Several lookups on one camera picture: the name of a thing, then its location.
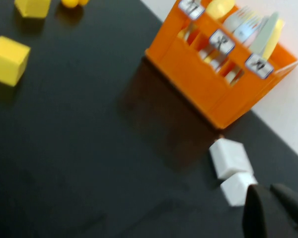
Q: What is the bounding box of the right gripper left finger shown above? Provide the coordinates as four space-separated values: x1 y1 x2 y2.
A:
242 184 298 238

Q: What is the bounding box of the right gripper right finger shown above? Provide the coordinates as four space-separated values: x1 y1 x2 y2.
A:
270 183 298 233

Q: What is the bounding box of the pale green plastic knife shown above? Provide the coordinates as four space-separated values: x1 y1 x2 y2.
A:
249 11 280 54

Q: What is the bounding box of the orange plastic cutlery holder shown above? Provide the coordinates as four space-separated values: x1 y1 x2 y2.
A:
144 0 298 130

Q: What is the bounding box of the white cube block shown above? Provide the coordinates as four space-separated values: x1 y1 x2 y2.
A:
220 172 259 207

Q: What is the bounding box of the paper label knife character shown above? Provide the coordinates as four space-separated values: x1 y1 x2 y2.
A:
245 53 274 80

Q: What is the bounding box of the yellow plastic knife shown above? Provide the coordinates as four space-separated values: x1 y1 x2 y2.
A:
262 19 286 61

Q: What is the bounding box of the paper label fork character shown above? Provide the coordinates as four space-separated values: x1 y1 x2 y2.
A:
209 29 236 54

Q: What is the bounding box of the grey-green plastic fork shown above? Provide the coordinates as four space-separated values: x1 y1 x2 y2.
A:
223 6 251 33

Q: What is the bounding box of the yellow plastic fork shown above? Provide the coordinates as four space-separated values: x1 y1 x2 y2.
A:
243 10 262 25

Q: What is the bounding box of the yellow plastic spoon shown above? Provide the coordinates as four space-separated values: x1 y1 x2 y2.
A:
205 0 236 20

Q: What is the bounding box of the paper label spoon character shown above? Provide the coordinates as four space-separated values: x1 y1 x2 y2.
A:
178 0 206 20

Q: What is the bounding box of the yellow rubber duck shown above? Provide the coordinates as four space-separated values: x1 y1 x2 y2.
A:
61 0 90 8

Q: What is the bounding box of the yellow foam cube chipped corner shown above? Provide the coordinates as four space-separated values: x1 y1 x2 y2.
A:
0 36 31 87

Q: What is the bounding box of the yellow foam cube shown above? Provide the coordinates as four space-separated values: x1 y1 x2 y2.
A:
14 0 52 18

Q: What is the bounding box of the white USB wall charger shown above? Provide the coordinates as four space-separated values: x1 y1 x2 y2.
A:
209 135 254 180

